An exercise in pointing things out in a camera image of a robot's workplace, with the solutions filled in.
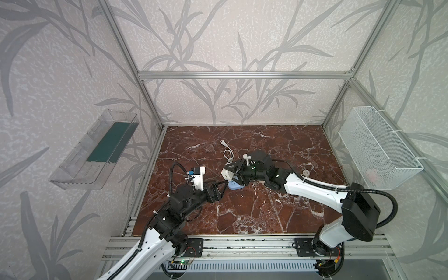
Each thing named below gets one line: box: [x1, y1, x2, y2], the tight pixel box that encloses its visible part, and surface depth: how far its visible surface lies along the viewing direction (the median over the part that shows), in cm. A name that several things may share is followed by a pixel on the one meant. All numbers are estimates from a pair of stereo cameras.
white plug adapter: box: [220, 168, 235, 182], surface depth 75 cm
